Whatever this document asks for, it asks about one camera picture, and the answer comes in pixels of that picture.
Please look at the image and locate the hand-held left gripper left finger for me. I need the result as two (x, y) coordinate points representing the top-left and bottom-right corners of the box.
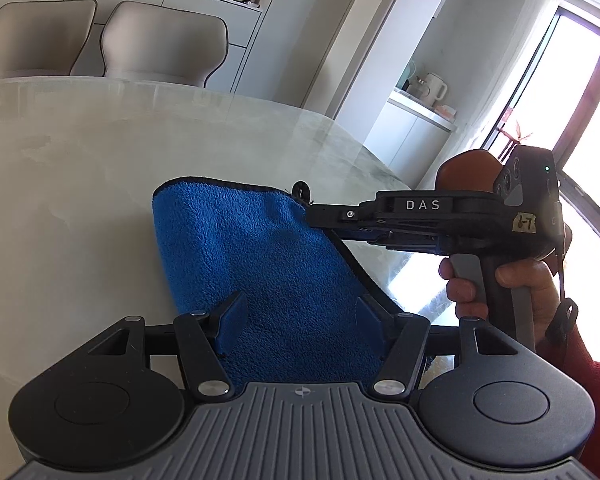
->
(87, 291), (249, 402)

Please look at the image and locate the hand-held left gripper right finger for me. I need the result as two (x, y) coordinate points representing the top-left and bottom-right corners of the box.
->
(355, 295), (526, 402)

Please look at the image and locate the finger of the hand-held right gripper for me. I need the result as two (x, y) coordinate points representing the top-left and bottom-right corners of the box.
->
(337, 227), (447, 257)
(305, 202), (381, 233)

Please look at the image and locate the microfibre towel with black trim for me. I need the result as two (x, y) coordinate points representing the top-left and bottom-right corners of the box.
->
(151, 176), (434, 384)

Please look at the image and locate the person's right forearm red sleeve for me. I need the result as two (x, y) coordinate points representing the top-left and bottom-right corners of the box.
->
(534, 322), (600, 466)

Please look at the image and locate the person's right hand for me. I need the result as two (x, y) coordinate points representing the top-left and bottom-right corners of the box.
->
(437, 150), (576, 345)

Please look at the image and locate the red ribbon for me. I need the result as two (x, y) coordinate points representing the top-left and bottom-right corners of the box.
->
(499, 109), (535, 145)

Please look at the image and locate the white counter cabinet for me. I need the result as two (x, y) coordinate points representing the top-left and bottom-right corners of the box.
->
(364, 87), (459, 183)

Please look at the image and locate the white electric kettle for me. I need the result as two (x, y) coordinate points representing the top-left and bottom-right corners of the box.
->
(419, 72), (449, 107)

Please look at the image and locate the dark framed window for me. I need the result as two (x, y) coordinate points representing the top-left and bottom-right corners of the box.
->
(480, 4), (600, 217)

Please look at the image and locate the pale green jug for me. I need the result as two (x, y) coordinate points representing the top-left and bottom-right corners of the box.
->
(397, 59), (417, 89)

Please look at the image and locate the sheer white curtain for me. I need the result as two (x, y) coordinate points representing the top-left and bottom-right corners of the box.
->
(502, 0), (565, 116)

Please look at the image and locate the beige dining chair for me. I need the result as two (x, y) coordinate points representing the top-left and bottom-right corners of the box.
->
(0, 0), (99, 81)
(100, 1), (230, 89)

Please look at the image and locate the black wrist strap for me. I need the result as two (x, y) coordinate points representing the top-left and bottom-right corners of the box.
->
(546, 242), (580, 347)

